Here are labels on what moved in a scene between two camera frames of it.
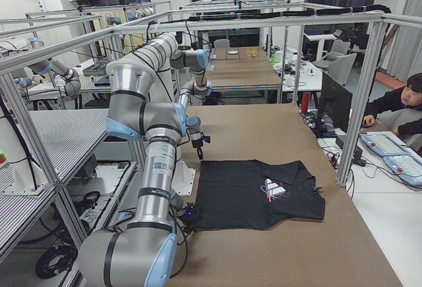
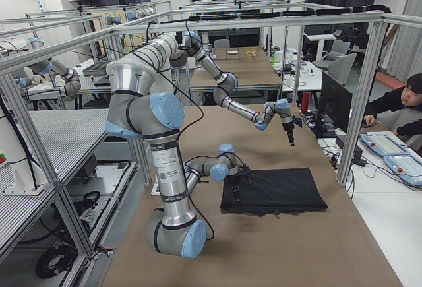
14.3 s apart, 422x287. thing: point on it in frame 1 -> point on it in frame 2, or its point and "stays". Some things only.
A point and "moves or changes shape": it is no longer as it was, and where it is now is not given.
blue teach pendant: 386,145 stays
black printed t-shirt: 256,194 moves or changes shape
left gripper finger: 200,154 -> 291,137
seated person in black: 409,95 stays
